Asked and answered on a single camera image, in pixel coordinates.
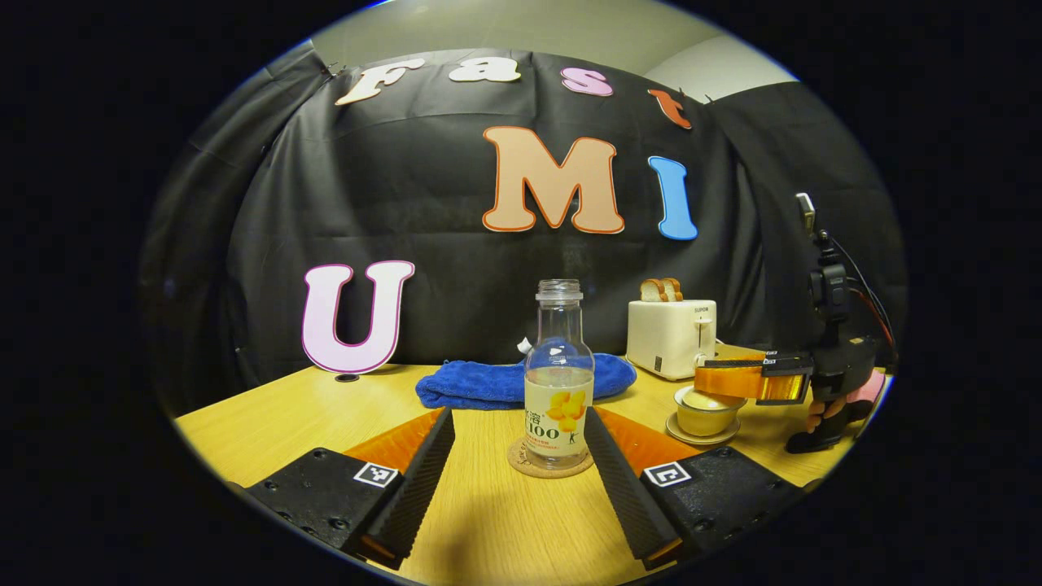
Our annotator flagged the cream teacup lid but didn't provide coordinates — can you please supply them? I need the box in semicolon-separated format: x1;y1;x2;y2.
682;389;746;412

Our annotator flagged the white toaster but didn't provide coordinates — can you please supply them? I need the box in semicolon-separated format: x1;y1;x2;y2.
625;299;719;382

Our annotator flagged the clear glass water bottle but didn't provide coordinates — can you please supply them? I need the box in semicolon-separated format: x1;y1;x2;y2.
523;279;596;470

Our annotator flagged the cream ceramic teacup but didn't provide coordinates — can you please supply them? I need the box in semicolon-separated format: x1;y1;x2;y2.
674;386;748;438

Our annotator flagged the cream teacup saucer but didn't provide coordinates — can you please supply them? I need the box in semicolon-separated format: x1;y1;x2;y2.
665;411;742;447

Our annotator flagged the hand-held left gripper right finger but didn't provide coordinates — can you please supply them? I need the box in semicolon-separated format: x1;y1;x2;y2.
583;406;807;572

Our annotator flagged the black backdrop cloth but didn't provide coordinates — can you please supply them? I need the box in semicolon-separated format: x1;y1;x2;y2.
138;41;908;416

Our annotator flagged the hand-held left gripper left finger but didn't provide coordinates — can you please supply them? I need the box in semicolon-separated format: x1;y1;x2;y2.
244;406;457;571

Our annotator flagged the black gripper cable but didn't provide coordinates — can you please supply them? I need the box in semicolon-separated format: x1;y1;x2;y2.
830;236;898;351

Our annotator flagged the blue towel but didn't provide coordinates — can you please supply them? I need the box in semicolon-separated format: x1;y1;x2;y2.
415;338;638;411

